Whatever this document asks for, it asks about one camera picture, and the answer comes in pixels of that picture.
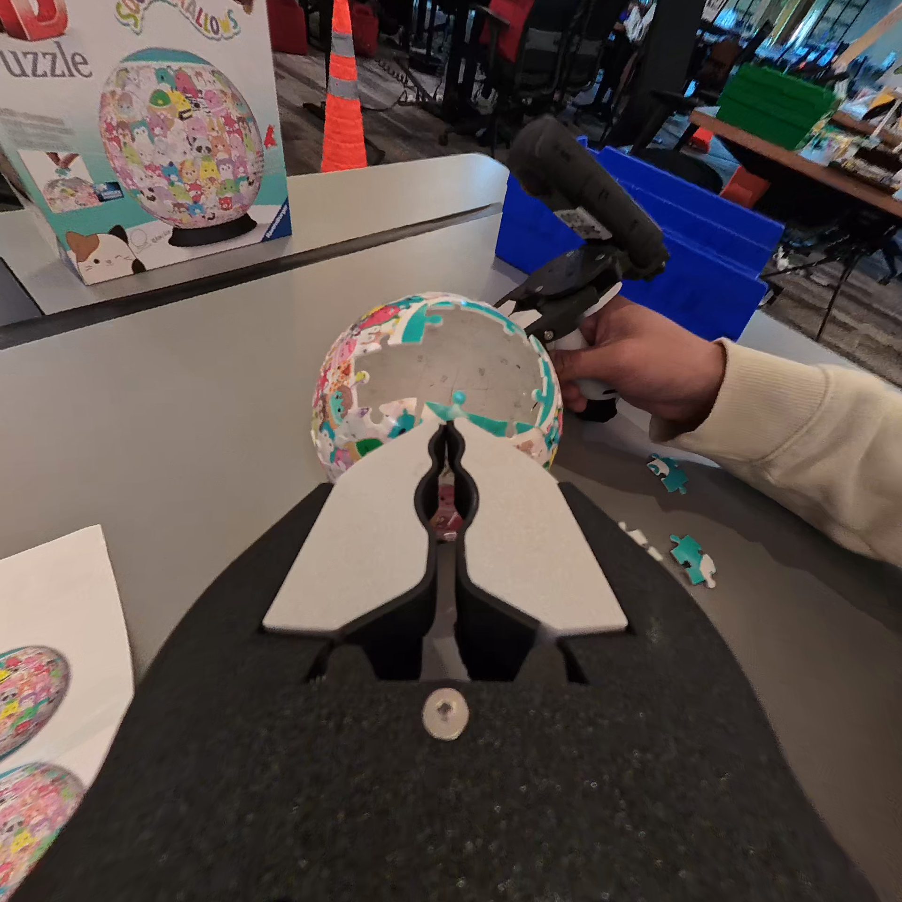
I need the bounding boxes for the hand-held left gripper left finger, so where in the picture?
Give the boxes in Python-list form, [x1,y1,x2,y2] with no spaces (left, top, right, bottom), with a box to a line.
[262,421,452,681]

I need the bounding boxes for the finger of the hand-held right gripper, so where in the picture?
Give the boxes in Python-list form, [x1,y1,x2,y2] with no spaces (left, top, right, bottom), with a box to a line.
[509,310,552,348]

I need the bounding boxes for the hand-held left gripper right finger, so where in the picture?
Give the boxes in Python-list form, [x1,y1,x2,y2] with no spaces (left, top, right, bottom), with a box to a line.
[445,421,630,681]

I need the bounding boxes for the colourful puzzle ball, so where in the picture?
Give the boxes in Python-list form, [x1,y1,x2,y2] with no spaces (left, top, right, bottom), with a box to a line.
[312,291,566,542]

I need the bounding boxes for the person's right forearm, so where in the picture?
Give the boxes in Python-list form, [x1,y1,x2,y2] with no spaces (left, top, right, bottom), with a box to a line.
[648,337,902,568]

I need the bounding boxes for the teal and white puzzle piece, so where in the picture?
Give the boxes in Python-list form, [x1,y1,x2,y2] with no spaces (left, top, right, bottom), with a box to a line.
[668,533,718,589]

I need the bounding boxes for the paper sheet with ball pictures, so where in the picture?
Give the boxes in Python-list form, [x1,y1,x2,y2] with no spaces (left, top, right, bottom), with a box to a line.
[0,525,136,902]

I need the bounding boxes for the puzzle box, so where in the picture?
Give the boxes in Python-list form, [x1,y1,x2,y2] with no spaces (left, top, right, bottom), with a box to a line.
[0,0,294,287]

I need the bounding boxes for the person's right hand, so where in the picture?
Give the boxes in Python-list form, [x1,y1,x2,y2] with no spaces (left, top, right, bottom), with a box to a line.
[552,295,728,425]

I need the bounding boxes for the blue plastic bin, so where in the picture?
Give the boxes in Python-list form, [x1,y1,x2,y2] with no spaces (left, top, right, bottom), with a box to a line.
[495,137,786,344]

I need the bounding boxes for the green plastic bins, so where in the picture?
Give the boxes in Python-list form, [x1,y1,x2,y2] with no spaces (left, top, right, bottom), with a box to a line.
[715,62,841,151]

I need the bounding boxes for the wooden table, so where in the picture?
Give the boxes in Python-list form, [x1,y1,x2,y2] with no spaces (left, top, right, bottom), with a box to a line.
[687,106,902,219]

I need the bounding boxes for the orange traffic cone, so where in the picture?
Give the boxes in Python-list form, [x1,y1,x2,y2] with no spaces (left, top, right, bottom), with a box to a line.
[320,0,369,174]

